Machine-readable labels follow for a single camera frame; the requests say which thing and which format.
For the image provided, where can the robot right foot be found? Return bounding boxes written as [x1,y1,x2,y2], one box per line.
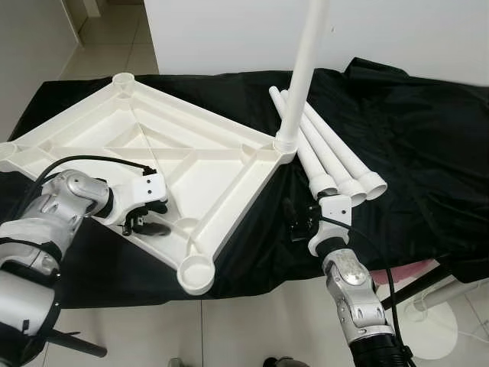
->
[264,356,299,367]

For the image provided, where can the white plastic table top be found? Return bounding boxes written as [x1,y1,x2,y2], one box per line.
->
[0,72,299,297]

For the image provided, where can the black nylon cloth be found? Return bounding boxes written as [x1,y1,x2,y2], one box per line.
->
[0,57,489,310]

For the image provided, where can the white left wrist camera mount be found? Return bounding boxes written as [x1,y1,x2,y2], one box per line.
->
[115,172,167,226]

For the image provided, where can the white plastic table leg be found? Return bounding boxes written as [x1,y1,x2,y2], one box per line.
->
[274,0,332,154]
[280,90,368,206]
[268,86,339,196]
[302,99,388,201]

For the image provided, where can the black metal frame bar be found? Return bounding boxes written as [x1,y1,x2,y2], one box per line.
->
[381,264,459,310]
[31,330,108,359]

